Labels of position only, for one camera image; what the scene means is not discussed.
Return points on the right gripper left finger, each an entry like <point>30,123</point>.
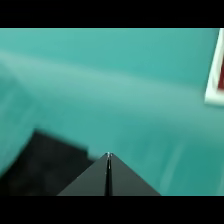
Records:
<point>91,182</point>

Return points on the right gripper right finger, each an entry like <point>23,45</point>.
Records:
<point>128,182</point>

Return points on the black garment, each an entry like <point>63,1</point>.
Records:
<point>40,166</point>

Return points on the white and red garment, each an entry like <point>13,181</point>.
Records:
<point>216,80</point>

